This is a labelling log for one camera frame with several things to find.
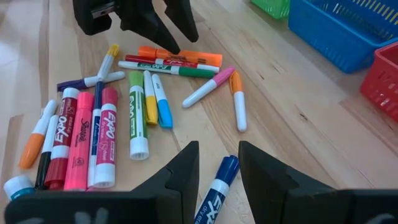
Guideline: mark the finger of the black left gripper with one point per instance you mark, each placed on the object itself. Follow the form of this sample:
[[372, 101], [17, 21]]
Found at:
[[182, 15], [140, 18]]

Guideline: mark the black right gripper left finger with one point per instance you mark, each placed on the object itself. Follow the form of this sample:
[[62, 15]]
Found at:
[[174, 199]]

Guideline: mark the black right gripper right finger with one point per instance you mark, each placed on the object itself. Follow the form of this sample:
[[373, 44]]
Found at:
[[280, 199]]

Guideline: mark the red Expo thin marker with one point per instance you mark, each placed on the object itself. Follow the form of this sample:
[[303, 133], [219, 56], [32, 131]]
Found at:
[[146, 59]]

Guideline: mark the orange highlighter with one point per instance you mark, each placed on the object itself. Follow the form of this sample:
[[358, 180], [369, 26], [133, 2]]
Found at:
[[192, 57]]

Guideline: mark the blue Expo thick marker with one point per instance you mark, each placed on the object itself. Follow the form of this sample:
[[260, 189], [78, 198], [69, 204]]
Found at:
[[217, 193]]

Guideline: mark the yellow cap thin marker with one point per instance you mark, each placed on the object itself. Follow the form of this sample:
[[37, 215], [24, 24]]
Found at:
[[107, 60]]

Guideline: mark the green Expo thin marker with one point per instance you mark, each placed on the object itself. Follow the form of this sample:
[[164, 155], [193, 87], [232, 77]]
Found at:
[[192, 72]]

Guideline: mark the purple cap marker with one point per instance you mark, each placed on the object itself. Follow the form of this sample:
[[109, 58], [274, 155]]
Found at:
[[71, 84]]

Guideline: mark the pink cap small marker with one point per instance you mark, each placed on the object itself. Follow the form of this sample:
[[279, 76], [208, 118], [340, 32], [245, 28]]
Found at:
[[205, 88]]

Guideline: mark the green Expo thick marker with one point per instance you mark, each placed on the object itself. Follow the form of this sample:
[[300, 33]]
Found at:
[[138, 124]]

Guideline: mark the yellow cap small marker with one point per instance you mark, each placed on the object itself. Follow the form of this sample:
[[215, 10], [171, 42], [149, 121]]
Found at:
[[151, 105]]

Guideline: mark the magenta Expo thick marker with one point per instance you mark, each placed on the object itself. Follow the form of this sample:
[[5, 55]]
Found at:
[[105, 140]]

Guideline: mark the blue cap small marker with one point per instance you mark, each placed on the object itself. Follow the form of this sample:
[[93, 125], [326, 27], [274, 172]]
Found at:
[[163, 109]]

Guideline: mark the orange cap small marker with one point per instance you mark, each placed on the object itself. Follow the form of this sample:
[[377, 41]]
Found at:
[[31, 149], [240, 109]]

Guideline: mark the blue Expo thin marker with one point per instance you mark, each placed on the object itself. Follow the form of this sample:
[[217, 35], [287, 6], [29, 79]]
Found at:
[[94, 137]]

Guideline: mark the pink Sharpie highlighter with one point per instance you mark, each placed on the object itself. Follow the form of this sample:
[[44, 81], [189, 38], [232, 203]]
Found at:
[[79, 140]]

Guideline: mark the dark red Expo thick marker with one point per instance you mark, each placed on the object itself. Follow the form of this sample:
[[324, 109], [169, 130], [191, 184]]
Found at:
[[62, 137]]

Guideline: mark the black cap small marker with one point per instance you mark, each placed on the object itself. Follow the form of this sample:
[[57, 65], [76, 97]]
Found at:
[[43, 168]]

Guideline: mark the teal Expo thick marker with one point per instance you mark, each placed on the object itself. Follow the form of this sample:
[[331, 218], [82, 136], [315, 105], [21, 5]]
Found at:
[[18, 186]]

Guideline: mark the green plastic basket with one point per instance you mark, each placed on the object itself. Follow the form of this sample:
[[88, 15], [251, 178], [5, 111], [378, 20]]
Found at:
[[273, 7]]

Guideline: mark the blue plastic basket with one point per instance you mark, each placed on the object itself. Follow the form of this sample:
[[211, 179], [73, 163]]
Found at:
[[320, 40]]

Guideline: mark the red plastic basket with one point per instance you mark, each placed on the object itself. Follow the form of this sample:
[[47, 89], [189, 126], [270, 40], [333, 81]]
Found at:
[[382, 87]]

